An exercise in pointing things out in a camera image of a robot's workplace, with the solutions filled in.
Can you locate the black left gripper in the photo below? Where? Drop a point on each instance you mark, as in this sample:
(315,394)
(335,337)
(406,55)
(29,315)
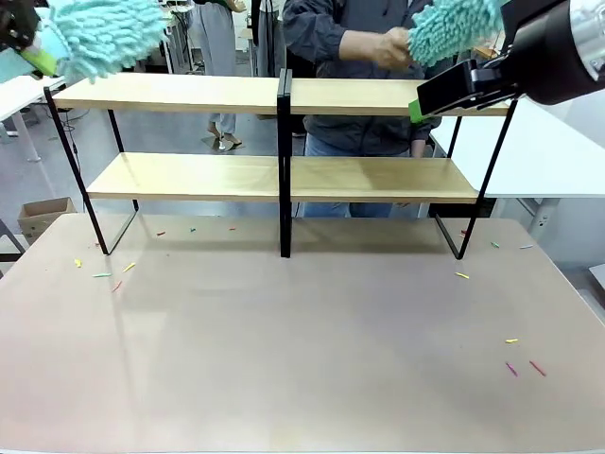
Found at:
(16,21)

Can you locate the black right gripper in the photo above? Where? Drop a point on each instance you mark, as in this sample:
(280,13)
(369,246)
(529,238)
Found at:
(543,52)

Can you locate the teal chenille duster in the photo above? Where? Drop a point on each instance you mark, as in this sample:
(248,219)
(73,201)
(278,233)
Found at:
(108,33)
(449,28)

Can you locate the olive yellow paper scrap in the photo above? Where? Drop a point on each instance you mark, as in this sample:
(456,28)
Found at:
(128,267)

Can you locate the pink paper scrap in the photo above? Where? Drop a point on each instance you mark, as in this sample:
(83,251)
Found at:
(511,369)

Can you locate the person's right forearm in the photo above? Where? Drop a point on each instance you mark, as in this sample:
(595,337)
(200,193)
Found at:
(314,40)

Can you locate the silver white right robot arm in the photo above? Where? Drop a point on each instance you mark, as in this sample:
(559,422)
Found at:
(588,33)

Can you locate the person's left hand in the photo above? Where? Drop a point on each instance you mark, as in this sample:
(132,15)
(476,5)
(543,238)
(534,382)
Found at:
(418,149)

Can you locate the person's right hand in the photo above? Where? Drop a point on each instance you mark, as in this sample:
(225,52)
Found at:
(378,47)

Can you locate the white desk with leg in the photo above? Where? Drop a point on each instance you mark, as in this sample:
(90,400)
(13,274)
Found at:
(19,99)

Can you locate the person in grey jacket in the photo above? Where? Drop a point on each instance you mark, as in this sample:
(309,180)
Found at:
(359,132)

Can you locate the large white table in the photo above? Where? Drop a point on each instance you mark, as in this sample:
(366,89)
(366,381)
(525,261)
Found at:
(543,151)

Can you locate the cardboard box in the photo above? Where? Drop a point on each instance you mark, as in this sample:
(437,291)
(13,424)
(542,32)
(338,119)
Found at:
(45,220)

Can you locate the background person grey trousers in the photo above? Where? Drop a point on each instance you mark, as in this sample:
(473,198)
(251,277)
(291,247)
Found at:
(215,28)

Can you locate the black metal stand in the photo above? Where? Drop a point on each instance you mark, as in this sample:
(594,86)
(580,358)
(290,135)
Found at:
(12,241)

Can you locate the wooden shelf unit black frame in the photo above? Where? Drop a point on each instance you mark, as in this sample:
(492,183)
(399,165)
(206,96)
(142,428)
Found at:
(354,101)
(165,101)

